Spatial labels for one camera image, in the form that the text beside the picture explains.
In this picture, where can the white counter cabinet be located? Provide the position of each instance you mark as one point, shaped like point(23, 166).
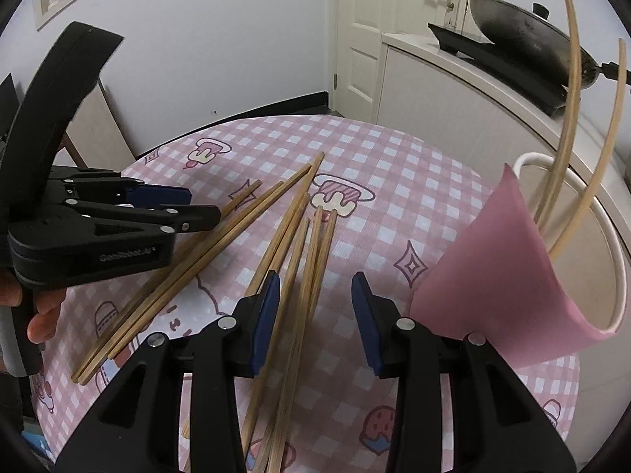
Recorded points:
point(443, 98)

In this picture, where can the glass wok lid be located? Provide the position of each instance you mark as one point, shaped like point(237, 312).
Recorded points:
point(542, 11)

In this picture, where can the pink checked tablecloth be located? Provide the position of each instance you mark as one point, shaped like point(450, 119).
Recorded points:
point(394, 182)

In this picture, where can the brown white side cabinet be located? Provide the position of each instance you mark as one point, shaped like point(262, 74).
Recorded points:
point(98, 128)

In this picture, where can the cream panel door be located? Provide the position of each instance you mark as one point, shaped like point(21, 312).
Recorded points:
point(365, 34)

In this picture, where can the black induction cooker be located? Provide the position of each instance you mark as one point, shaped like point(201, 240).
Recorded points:
point(463, 42)

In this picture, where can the pile of bamboo chopsticks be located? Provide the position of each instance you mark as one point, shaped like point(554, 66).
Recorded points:
point(308, 266)

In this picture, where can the person's left hand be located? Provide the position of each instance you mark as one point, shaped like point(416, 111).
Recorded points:
point(47, 318)

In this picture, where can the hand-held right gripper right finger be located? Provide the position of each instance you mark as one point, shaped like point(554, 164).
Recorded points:
point(362, 315)

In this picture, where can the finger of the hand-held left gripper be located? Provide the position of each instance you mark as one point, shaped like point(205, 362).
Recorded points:
point(197, 219)
point(162, 195)

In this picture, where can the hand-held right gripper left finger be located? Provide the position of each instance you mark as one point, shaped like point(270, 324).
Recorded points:
point(268, 315)

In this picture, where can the pink paper cup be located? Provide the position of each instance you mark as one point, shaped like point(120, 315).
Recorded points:
point(468, 281)

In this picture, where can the bamboo chopstick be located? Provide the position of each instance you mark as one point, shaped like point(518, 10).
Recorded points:
point(616, 118)
point(573, 88)

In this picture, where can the dark steel wok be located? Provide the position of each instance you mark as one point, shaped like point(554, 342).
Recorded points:
point(517, 44)

